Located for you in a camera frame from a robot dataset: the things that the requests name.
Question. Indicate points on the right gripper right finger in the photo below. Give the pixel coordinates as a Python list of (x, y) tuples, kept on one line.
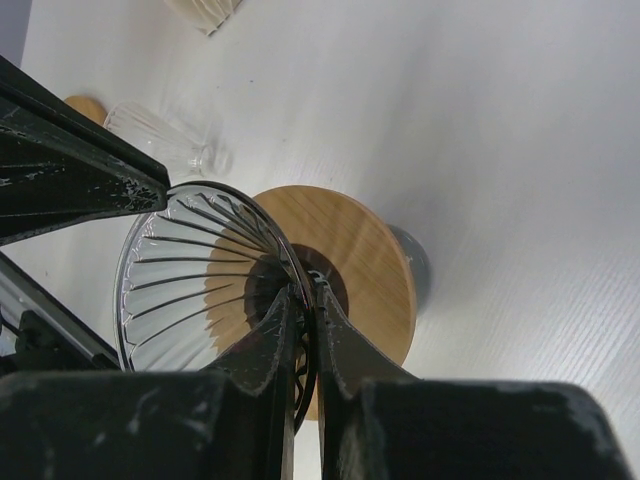
[(377, 421)]

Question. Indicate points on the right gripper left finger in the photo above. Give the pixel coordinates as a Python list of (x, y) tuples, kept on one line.
[(231, 420)]

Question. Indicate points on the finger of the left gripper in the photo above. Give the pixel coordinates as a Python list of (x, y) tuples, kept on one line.
[(59, 168)]

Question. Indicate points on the grey glass dripper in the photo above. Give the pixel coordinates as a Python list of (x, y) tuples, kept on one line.
[(198, 276)]

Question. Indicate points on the grey glass carafe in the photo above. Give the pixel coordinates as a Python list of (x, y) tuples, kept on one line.
[(419, 265)]

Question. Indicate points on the orange coffee filter box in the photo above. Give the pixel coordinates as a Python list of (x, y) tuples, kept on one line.
[(206, 16)]

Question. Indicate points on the clear glass dripper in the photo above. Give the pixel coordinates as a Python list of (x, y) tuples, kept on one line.
[(187, 154)]

